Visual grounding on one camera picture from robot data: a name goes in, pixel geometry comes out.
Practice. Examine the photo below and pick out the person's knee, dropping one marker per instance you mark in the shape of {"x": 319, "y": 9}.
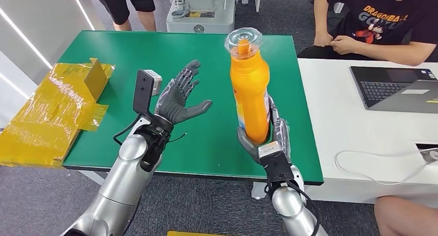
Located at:
{"x": 407, "y": 217}

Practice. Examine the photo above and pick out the white table leg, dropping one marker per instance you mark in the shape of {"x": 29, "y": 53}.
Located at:
{"x": 89, "y": 175}
{"x": 258, "y": 191}

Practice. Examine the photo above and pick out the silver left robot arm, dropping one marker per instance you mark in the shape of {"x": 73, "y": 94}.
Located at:
{"x": 119, "y": 186}

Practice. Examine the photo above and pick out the yellow flat item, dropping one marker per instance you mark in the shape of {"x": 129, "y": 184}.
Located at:
{"x": 191, "y": 234}

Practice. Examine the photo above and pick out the dark grey laptop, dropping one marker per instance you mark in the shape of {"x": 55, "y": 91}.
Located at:
{"x": 379, "y": 87}

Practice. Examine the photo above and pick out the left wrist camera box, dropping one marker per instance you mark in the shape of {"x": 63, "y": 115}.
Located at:
{"x": 143, "y": 90}

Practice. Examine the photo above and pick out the standing person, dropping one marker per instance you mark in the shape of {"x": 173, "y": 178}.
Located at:
{"x": 116, "y": 1}

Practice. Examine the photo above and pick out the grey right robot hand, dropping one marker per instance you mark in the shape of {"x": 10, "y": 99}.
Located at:
{"x": 283, "y": 135}

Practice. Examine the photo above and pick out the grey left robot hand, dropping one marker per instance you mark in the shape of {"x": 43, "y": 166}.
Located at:
{"x": 172, "y": 102}

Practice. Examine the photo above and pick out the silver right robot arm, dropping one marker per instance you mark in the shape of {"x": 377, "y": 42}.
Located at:
{"x": 291, "y": 210}

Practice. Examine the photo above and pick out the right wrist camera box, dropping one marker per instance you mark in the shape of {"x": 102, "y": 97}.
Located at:
{"x": 275, "y": 162}

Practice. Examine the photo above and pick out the pale grey machine pedestal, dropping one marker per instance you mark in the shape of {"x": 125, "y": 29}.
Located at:
{"x": 202, "y": 12}

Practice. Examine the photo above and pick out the orange plastic bottle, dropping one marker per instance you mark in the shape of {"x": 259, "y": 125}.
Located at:
{"x": 249, "y": 97}

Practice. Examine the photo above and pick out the seated person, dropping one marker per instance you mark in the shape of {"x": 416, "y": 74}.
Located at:
{"x": 383, "y": 22}

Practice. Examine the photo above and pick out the yellow taped cardboard box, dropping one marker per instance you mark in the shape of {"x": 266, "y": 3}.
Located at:
{"x": 51, "y": 114}

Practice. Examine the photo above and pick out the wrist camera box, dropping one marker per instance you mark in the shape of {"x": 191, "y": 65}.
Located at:
{"x": 143, "y": 90}
{"x": 275, "y": 162}

